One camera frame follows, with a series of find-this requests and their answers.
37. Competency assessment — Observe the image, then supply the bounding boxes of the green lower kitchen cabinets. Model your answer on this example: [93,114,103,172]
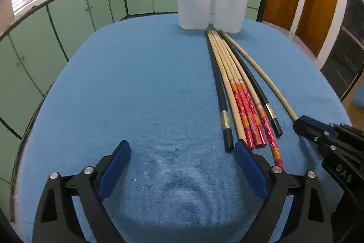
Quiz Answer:
[0,0,270,189]

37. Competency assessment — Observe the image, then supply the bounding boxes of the white double utensil holder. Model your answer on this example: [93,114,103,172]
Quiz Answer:
[176,0,252,33]

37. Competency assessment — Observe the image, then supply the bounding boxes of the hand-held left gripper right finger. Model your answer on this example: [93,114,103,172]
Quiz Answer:
[234,139,333,243]

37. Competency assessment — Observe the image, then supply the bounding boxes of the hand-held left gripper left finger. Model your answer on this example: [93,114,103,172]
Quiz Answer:
[32,140,132,243]

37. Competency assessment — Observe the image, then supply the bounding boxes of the black chopstick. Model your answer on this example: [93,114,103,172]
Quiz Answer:
[205,31,234,153]
[219,30,283,137]

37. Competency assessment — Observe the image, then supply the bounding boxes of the blue tablecloth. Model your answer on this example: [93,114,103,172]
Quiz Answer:
[13,13,351,243]

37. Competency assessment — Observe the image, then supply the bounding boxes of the plain wooden chopstick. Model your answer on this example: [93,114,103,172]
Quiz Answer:
[220,30,298,121]
[207,31,244,144]

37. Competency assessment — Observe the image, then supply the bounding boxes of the red patterned chopstick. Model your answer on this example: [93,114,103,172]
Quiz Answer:
[217,30,285,171]
[213,31,262,147]
[210,31,255,148]
[215,30,268,146]

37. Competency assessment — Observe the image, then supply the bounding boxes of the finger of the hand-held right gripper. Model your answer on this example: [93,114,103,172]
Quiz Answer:
[293,117,325,145]
[301,115,342,132]

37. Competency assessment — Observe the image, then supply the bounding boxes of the dark glass cabinet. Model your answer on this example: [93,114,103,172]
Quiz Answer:
[321,0,364,101]

